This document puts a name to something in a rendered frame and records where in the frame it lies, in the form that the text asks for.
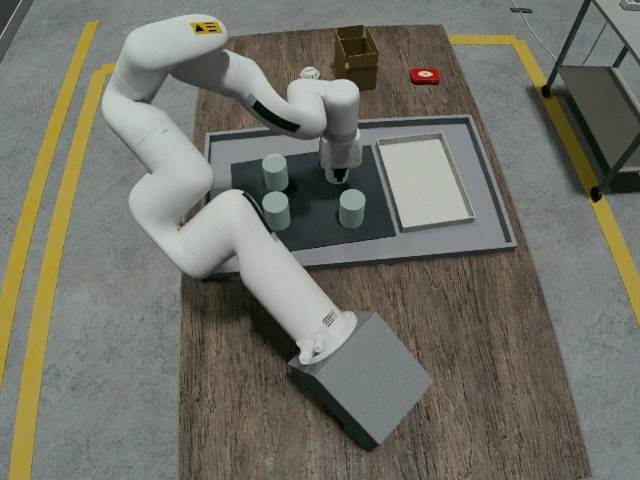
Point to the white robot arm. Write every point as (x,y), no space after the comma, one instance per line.
(179,176)

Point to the red tin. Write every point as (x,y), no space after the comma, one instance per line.
(424,76)

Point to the brown cardboard box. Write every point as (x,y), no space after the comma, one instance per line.
(360,69)

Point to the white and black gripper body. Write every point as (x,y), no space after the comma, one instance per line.
(335,156)

